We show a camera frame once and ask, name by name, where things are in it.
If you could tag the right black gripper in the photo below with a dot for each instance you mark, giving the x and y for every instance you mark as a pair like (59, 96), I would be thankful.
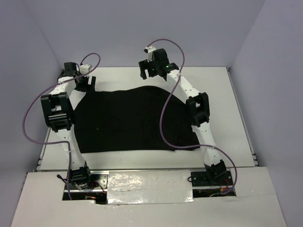
(144, 65)

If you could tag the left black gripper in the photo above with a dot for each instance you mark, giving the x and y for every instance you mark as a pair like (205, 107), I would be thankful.
(87, 88)

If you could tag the black long sleeve shirt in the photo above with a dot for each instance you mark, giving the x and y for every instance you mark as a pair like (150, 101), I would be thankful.
(130, 120)

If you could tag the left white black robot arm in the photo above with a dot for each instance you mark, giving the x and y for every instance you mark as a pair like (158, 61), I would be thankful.
(60, 118)

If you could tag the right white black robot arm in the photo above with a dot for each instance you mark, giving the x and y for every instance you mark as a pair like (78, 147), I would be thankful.
(197, 104)

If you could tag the shiny silver tape sheet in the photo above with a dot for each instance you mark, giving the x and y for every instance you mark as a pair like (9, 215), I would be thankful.
(149, 187)

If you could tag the white foam front board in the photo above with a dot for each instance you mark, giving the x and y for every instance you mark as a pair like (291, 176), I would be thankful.
(255, 205)

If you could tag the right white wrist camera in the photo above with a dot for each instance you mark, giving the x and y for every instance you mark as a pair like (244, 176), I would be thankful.
(149, 50)

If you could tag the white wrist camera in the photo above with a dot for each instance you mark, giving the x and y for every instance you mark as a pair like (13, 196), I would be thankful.
(149, 50)
(85, 69)

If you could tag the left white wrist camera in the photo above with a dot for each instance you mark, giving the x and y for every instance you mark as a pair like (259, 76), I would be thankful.
(85, 69)

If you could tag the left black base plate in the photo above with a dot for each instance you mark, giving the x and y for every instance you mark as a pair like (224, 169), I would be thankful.
(99, 181)

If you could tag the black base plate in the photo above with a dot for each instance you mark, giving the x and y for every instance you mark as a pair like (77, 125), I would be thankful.
(99, 181)
(201, 179)

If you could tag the right aluminium table rail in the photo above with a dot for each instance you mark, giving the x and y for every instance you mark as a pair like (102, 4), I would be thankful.
(255, 159)

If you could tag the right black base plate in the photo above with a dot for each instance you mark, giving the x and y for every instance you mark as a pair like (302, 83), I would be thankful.
(201, 179)

